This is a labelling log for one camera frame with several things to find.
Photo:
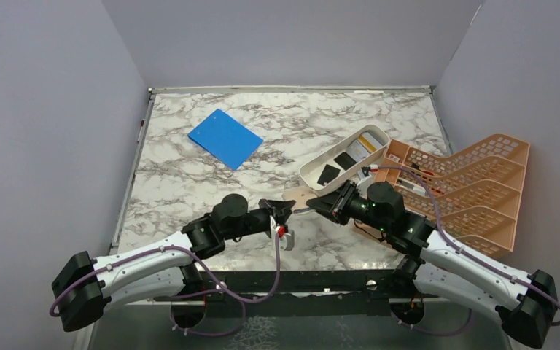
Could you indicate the blue plastic board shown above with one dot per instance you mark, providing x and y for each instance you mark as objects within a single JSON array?
[{"x": 226, "y": 139}]

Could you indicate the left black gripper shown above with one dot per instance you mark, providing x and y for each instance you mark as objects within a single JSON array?
[{"x": 281, "y": 211}]

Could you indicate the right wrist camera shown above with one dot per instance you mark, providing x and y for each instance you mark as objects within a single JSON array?
[{"x": 366, "y": 177}]

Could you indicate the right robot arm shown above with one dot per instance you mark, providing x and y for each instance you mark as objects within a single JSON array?
[{"x": 525, "y": 304}]

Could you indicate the black card in tray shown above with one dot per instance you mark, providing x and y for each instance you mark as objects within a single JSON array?
[
  {"x": 345, "y": 161},
  {"x": 328, "y": 174}
]

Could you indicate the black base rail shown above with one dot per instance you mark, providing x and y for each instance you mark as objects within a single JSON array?
[{"x": 299, "y": 293}]

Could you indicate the orange plastic file rack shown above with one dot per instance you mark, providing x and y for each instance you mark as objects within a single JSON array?
[{"x": 476, "y": 191}]

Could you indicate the stack of cards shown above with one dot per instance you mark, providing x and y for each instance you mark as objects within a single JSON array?
[{"x": 363, "y": 146}]

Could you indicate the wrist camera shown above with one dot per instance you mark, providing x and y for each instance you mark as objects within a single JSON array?
[
  {"x": 282, "y": 237},
  {"x": 366, "y": 177}
]

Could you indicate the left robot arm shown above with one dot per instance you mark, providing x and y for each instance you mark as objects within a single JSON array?
[{"x": 86, "y": 287}]

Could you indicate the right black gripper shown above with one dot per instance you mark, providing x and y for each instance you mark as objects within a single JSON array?
[{"x": 336, "y": 203}]

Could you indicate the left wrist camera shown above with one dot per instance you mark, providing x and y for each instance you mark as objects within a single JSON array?
[{"x": 282, "y": 237}]

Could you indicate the beige card holder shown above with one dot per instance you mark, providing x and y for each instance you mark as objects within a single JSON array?
[{"x": 300, "y": 195}]

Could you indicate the white oblong tray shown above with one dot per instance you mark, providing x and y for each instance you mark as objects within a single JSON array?
[{"x": 310, "y": 171}]

